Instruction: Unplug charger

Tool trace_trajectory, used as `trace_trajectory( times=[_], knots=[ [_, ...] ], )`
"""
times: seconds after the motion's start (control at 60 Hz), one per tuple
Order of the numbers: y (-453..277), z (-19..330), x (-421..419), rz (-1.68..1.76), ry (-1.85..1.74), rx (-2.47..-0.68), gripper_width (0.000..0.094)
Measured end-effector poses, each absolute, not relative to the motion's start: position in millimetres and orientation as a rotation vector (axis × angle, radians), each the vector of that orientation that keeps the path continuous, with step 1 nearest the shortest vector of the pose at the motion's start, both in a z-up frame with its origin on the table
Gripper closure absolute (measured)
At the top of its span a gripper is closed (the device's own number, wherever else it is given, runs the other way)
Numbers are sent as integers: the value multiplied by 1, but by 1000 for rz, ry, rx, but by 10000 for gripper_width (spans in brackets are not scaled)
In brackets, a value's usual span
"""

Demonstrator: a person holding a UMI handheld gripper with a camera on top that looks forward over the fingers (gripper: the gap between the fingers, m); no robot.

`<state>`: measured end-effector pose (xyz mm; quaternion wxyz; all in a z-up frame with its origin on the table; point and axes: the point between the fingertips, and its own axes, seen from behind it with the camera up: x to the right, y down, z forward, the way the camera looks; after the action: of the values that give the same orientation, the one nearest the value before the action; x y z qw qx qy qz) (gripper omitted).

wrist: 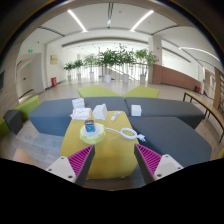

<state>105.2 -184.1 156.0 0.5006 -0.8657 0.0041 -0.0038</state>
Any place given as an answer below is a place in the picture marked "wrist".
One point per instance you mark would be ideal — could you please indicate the potted plant far left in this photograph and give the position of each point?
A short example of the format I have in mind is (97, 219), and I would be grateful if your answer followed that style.
(69, 69)

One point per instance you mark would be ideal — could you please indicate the long wooden bench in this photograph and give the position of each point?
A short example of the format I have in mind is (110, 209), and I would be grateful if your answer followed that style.
(209, 110)

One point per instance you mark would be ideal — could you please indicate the white cube box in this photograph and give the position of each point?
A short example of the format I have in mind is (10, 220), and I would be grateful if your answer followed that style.
(136, 110)

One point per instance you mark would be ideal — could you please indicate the lime green side bench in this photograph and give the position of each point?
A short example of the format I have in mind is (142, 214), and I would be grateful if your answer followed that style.
(25, 109)

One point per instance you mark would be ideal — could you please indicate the grey sofa front right section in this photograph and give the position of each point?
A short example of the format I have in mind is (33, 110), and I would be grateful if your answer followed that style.
(169, 135)

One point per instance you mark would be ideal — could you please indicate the brown reception counter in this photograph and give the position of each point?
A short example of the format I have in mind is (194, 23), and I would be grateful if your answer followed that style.
(164, 75)

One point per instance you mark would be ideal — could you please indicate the green sofa section right rear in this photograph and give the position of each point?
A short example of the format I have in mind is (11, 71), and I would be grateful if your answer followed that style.
(142, 92)

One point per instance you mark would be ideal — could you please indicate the stack of white napkins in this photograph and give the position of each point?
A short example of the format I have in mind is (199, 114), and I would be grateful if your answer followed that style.
(78, 103)

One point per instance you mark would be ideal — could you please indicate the white patterned cloth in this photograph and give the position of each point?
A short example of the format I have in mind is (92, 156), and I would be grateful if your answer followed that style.
(81, 114)

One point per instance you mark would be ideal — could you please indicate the round yellow power strip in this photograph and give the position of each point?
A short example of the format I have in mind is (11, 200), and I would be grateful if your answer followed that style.
(93, 137)

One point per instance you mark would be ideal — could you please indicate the green sofa section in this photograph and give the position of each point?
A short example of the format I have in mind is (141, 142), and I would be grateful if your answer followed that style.
(96, 91)
(142, 92)

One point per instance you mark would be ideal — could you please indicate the red fire extinguisher box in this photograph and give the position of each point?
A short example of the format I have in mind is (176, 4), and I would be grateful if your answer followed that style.
(53, 81)

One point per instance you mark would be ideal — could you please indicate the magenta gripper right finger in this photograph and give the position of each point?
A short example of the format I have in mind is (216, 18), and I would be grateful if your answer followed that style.
(154, 166)

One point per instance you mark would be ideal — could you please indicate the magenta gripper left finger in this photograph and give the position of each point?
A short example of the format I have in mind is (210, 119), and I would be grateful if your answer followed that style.
(75, 167)

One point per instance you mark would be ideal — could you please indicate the grey sofa left section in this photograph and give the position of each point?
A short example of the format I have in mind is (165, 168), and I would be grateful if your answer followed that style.
(53, 117)

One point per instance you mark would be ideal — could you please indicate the potted plant far right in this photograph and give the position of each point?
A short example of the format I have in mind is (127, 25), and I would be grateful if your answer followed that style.
(144, 58)

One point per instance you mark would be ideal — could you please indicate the dark grey cube stool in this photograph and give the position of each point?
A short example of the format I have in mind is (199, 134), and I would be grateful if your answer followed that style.
(13, 120)

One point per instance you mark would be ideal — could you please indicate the white tissue box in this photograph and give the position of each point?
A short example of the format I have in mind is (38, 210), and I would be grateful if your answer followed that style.
(100, 112)

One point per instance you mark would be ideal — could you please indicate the grey sofa rear right section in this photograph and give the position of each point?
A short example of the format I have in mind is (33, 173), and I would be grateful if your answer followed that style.
(155, 107)

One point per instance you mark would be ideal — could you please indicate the white remote control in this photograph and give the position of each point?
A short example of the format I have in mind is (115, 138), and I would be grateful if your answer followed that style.
(116, 114)

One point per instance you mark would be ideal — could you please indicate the potted plant centre right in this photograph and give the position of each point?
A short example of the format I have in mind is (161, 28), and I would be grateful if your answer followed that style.
(124, 58)

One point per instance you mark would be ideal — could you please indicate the yellow upholstered bench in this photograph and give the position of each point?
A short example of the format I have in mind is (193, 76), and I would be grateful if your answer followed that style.
(114, 155)

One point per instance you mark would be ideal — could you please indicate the green sofa section left rear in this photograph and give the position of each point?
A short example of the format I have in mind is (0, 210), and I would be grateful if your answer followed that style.
(96, 91)

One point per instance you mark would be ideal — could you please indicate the potted plant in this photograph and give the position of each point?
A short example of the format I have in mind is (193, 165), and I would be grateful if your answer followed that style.
(124, 58)
(69, 69)
(90, 61)
(77, 65)
(144, 58)
(107, 59)

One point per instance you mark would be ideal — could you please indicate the blue charger block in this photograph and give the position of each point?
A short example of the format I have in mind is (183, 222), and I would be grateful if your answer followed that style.
(89, 126)

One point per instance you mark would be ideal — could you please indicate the grey sofa section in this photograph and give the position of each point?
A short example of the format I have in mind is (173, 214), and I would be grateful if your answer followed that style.
(155, 107)
(169, 135)
(53, 117)

